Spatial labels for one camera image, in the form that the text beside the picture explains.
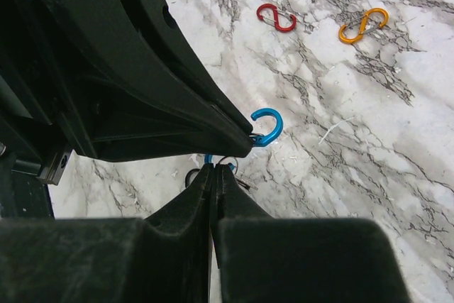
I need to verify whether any red carabiner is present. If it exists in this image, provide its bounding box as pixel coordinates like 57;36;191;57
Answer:
256;3;297;33

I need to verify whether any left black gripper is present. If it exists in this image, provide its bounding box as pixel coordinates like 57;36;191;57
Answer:
1;0;252;218

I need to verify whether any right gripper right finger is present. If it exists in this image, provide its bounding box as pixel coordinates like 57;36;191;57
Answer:
210;185;410;302

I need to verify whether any gold carabiner far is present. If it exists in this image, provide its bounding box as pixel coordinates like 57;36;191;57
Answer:
338;8;389;45

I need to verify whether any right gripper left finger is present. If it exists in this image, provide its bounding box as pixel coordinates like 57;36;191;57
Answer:
1;165;213;302

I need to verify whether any black tag key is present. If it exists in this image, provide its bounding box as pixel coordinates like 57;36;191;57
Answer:
184;155;257;193

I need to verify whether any blue carabiner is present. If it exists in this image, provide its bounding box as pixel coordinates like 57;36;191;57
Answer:
250;108;284;148

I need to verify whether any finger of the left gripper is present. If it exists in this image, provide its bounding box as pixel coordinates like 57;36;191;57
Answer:
55;79;253;160

